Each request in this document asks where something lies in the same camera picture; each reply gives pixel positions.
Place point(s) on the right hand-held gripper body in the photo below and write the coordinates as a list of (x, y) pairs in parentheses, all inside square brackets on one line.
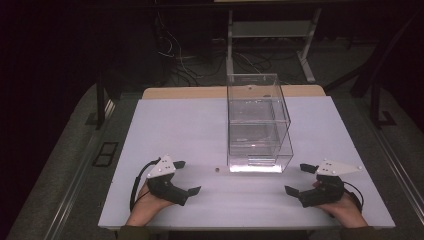
[(325, 191)]

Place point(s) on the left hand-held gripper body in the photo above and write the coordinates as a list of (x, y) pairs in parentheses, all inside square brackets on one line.
[(164, 186)]

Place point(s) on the person's left hand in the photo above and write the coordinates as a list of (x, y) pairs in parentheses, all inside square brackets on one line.
[(146, 205)]

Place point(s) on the person's right hand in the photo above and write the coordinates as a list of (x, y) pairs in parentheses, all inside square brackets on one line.
[(345, 210)]

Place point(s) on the clear acrylic drawer box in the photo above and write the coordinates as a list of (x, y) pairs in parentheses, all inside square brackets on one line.
[(256, 133)]

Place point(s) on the black metal stand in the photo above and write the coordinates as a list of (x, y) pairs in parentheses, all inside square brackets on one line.
[(375, 103), (100, 106)]

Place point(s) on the white metal stand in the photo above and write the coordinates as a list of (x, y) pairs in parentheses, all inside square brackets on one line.
[(271, 29)]

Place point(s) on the black rectangular floor frame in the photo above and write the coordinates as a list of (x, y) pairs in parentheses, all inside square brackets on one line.
[(106, 154)]

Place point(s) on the metal floor rail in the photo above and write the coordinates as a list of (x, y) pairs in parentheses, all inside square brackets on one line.
[(396, 160), (78, 181)]

